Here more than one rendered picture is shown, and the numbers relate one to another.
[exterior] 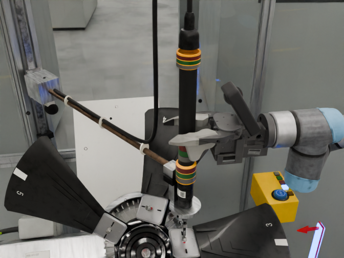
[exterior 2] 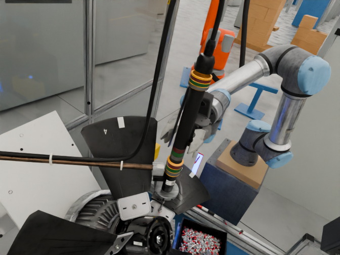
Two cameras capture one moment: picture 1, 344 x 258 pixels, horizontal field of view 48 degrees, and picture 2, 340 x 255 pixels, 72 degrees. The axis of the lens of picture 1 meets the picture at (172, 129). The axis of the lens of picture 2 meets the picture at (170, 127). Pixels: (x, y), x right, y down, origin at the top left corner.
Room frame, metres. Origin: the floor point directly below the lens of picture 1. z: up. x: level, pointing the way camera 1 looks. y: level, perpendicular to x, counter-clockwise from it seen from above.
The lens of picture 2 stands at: (0.46, 0.38, 1.83)
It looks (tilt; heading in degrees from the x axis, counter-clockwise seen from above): 35 degrees down; 299
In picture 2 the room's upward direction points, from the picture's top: 14 degrees clockwise
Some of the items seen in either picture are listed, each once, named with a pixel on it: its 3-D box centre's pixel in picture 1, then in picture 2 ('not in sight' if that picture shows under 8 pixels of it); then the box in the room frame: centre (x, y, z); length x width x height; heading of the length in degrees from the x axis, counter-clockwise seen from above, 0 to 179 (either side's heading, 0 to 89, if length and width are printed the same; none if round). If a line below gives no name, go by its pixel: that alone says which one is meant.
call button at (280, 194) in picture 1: (280, 194); not in sight; (0.95, -0.35, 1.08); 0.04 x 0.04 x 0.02
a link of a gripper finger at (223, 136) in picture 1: (216, 134); (201, 131); (0.63, -0.09, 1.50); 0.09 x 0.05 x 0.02; 115
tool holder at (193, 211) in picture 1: (181, 189); (166, 179); (0.66, -0.02, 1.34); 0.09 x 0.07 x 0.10; 44
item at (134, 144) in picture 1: (102, 123); (49, 160); (0.87, 0.18, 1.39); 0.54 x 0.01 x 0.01; 44
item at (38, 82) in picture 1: (42, 86); not in sight; (1.10, 0.40, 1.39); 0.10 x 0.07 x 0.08; 44
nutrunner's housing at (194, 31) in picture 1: (187, 130); (182, 136); (0.65, -0.03, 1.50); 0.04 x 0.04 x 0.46
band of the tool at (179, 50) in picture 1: (188, 59); (200, 80); (0.65, -0.03, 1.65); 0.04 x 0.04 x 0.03
